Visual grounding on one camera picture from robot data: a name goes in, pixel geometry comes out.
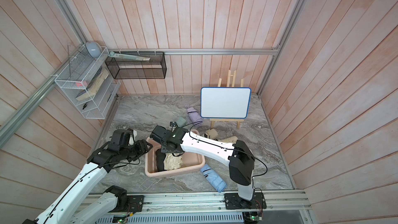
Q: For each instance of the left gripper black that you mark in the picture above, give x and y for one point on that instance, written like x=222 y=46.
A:
x=142 y=148

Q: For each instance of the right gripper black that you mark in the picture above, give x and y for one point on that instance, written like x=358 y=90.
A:
x=164 y=150

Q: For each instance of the plain beige umbrella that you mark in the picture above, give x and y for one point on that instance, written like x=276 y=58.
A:
x=173 y=161

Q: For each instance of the pink plastic storage box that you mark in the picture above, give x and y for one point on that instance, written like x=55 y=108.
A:
x=192 y=162

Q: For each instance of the blue umbrella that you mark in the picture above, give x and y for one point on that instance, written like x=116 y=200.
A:
x=213 y=178

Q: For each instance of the beige umbrella black stripes small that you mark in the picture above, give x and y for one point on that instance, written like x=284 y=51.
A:
x=211 y=134

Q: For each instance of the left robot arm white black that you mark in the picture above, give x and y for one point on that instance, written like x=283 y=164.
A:
x=63 y=209

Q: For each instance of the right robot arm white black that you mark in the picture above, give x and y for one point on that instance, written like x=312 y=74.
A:
x=236 y=156

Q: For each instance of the green folded umbrella upper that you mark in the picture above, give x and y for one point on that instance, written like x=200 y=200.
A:
x=180 y=121

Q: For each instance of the purple folded umbrella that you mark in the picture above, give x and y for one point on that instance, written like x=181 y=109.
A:
x=194 y=116

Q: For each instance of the beige umbrella black band middle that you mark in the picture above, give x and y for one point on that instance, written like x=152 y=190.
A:
x=232 y=139

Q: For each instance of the pink item on shelf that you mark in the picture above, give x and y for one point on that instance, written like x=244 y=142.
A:
x=81 y=84

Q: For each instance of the green flat item on basket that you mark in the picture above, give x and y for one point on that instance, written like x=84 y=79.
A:
x=127 y=58

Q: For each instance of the grey round speaker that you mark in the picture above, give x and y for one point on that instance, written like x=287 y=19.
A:
x=94 y=49

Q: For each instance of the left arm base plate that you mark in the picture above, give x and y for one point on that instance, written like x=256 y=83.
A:
x=133 y=203

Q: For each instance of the book on wire shelf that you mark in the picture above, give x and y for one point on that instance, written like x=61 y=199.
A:
x=94 y=85

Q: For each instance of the whiteboard blue frame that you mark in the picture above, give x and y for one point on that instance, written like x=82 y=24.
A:
x=225 y=102

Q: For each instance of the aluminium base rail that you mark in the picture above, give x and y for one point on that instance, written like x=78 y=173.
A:
x=283 y=207

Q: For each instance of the black mesh wall basket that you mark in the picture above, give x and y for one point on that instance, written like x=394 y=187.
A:
x=156 y=68

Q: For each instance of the white wire shelf rack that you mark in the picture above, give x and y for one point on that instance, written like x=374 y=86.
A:
x=88 y=83

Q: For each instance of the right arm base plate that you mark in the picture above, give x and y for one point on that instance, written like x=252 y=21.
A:
x=233 y=201

